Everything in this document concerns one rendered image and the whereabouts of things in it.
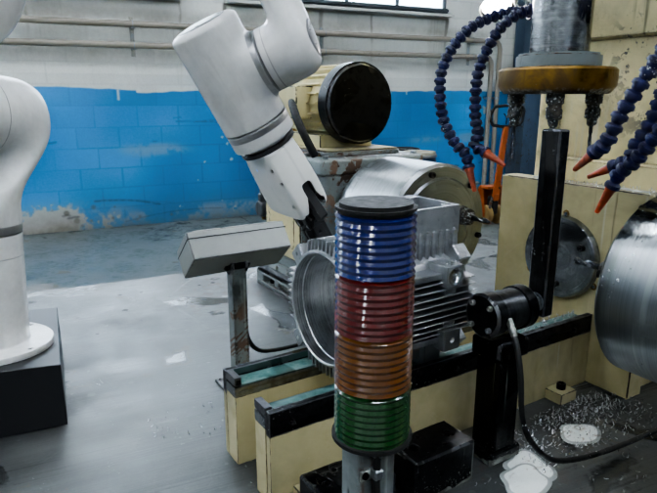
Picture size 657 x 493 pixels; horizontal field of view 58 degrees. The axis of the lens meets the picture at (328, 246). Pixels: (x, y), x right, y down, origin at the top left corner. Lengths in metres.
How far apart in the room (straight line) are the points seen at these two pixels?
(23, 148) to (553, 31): 0.83
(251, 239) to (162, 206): 5.45
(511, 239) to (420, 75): 6.35
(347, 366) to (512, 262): 0.80
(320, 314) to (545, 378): 0.40
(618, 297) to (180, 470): 0.61
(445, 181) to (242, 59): 0.58
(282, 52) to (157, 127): 5.63
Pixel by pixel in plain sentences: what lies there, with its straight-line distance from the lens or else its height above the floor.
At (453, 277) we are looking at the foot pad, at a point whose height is 1.06.
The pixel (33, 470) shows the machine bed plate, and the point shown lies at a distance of 0.94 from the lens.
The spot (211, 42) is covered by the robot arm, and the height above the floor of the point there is 1.35.
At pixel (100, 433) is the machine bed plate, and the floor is 0.80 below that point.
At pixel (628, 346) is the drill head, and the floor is 0.99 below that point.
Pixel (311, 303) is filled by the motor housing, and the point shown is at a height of 1.00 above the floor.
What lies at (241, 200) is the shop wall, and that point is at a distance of 6.59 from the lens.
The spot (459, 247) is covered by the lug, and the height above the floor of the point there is 1.09.
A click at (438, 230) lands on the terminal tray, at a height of 1.11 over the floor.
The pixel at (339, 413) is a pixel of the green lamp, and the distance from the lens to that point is 0.47.
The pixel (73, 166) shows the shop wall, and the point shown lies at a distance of 6.26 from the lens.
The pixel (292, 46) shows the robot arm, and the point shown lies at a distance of 0.70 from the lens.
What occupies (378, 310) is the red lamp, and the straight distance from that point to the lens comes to 0.42.
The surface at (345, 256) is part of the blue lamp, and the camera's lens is 0.41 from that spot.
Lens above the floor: 1.29
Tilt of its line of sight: 14 degrees down
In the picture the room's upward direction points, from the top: straight up
